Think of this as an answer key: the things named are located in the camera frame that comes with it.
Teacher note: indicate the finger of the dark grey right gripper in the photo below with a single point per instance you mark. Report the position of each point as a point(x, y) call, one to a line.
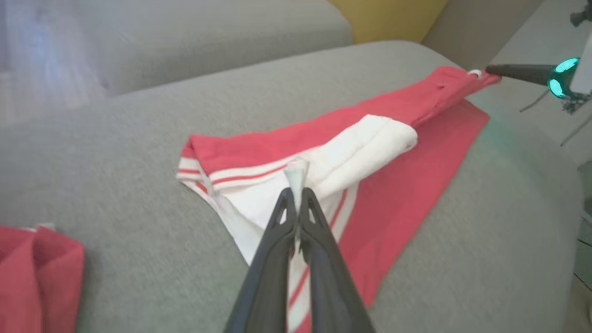
point(522, 73)

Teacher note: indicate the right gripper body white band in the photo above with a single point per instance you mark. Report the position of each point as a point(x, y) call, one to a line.
point(582, 74)

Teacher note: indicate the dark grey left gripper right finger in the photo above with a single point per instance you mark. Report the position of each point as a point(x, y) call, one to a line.
point(330, 286)

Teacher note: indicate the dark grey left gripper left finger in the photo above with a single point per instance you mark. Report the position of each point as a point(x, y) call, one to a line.
point(270, 277)

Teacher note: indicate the red shirt with white panel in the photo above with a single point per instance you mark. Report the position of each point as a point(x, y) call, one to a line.
point(407, 185)

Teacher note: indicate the red garment with white stripe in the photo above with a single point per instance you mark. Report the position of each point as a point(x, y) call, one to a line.
point(27, 282)

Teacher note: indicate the grey fabric sofa seat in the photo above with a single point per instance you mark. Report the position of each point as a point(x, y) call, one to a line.
point(115, 175)

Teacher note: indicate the grey fabric sofa section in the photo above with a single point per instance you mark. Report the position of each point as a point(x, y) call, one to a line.
point(208, 41)

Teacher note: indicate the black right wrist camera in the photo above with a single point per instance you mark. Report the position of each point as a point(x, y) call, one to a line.
point(582, 17)

